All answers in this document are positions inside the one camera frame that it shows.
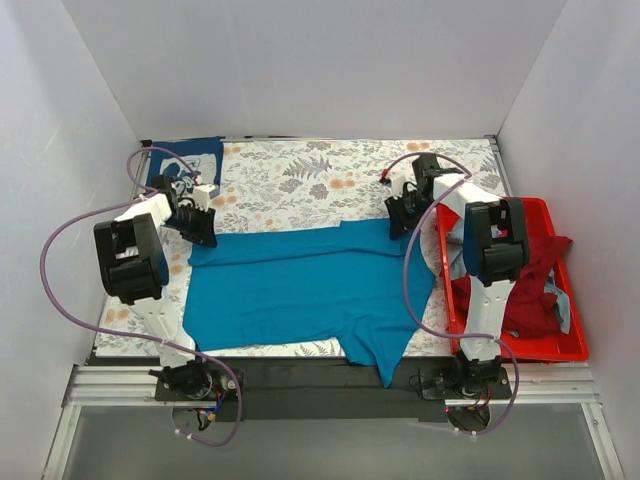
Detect teal blue t-shirt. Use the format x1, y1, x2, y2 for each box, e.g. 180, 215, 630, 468
183, 219, 436, 387

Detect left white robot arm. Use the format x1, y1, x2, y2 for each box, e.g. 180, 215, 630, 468
93, 175, 217, 400

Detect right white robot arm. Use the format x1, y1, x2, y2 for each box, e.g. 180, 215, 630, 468
380, 152, 530, 398

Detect light blue t-shirt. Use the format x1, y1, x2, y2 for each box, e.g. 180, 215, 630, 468
446, 219, 571, 335

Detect folded navy printed t-shirt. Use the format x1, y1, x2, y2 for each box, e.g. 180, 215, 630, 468
146, 137, 224, 193

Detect floral patterned table mat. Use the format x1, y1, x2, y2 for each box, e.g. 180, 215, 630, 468
94, 139, 511, 360

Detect red plastic bin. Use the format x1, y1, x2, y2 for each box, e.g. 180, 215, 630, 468
436, 198, 589, 362

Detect dark red t-shirt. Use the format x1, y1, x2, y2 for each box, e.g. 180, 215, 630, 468
452, 234, 572, 341

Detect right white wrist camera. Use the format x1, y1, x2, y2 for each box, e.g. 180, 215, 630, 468
379, 169, 409, 200

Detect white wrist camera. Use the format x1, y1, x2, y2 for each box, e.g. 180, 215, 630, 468
379, 169, 409, 200
191, 184, 220, 211

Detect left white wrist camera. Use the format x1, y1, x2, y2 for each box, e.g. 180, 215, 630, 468
191, 184, 220, 211

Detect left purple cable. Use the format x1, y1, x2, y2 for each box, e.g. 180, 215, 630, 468
40, 147, 245, 446

